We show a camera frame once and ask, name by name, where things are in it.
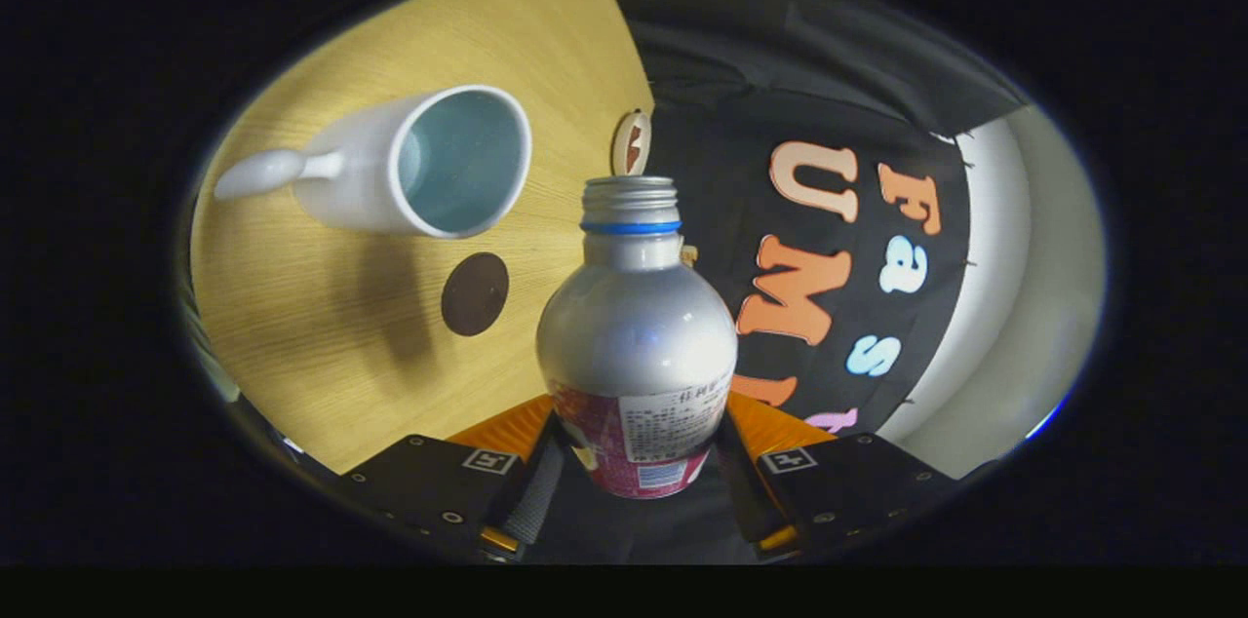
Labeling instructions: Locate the white cup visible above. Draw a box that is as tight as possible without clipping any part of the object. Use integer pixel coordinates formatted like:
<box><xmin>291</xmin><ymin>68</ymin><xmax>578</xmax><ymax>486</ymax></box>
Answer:
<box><xmin>214</xmin><ymin>85</ymin><xmax>533</xmax><ymax>240</ymax></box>

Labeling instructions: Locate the small plate with red food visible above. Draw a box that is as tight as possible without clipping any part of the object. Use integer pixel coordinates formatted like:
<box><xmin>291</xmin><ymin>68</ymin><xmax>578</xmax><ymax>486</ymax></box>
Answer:
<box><xmin>611</xmin><ymin>109</ymin><xmax>653</xmax><ymax>177</ymax></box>

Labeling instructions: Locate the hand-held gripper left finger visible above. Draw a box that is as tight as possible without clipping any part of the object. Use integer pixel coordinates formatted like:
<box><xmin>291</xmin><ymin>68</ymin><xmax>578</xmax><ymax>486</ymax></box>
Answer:
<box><xmin>336</xmin><ymin>394</ymin><xmax>568</xmax><ymax>560</ymax></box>

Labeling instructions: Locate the wooden table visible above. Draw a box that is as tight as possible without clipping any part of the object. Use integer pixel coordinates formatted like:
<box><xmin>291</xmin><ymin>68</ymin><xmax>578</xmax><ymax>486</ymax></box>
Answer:
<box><xmin>190</xmin><ymin>0</ymin><xmax>656</xmax><ymax>475</ymax></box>

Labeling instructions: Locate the silver bottle with red label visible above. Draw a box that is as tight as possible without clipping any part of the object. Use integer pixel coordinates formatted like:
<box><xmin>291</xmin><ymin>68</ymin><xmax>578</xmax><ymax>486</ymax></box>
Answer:
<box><xmin>535</xmin><ymin>175</ymin><xmax>739</xmax><ymax>499</ymax></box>

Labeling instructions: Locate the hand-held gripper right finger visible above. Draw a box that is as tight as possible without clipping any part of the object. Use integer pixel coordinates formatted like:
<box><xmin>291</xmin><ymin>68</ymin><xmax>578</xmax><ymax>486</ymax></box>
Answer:
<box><xmin>717</xmin><ymin>391</ymin><xmax>961</xmax><ymax>558</ymax></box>

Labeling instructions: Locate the round brown coaster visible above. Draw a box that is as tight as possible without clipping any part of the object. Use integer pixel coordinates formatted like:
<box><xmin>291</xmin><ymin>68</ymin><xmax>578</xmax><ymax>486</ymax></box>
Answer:
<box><xmin>441</xmin><ymin>252</ymin><xmax>510</xmax><ymax>337</ymax></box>

